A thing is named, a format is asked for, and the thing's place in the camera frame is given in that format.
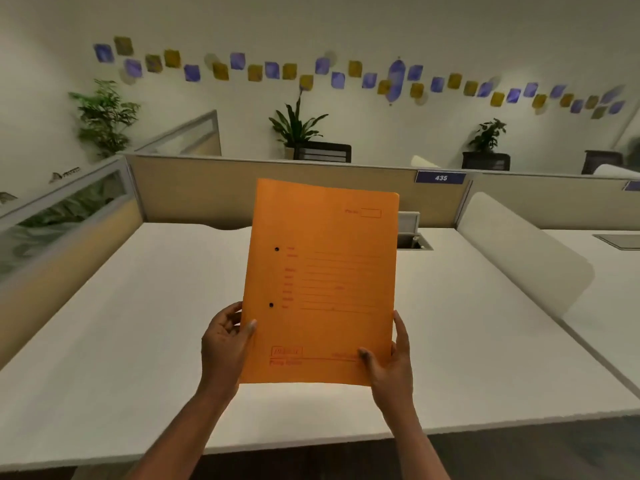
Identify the person's right hand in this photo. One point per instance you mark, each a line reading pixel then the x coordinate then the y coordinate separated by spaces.
pixel 395 379

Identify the person's left hand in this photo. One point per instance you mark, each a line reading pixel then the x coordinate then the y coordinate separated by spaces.
pixel 222 359

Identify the orange paper folder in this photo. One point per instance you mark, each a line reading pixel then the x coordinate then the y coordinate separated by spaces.
pixel 325 244

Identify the person's left forearm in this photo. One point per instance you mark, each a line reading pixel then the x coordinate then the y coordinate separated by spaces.
pixel 180 439

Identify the white table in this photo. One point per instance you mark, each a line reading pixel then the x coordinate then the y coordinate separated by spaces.
pixel 125 319
pixel 615 294

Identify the beige fabric partition panel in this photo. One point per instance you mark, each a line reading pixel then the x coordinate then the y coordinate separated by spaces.
pixel 200 194
pixel 550 204

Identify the white desk divider screen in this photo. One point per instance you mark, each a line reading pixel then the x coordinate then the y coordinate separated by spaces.
pixel 525 254
pixel 422 163
pixel 617 172

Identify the glass-topped side partition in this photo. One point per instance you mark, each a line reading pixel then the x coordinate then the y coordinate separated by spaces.
pixel 60 274

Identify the blue number sign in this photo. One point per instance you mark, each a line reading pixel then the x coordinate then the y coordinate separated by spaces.
pixel 632 186
pixel 440 177

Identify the glass partition panel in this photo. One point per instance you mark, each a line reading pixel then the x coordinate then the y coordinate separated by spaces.
pixel 200 134

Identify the black planter box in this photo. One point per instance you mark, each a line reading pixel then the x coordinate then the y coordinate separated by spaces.
pixel 325 152
pixel 602 162
pixel 485 162

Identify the spiky potted plant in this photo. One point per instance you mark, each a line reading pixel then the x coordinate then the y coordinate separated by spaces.
pixel 295 127

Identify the small bushy potted plant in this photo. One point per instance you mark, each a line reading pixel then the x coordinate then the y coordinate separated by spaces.
pixel 487 137

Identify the tall leafy potted plant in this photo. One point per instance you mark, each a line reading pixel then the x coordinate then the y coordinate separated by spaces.
pixel 105 119

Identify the row of blue yellow wall decals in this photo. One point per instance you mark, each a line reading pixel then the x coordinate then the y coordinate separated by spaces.
pixel 397 79

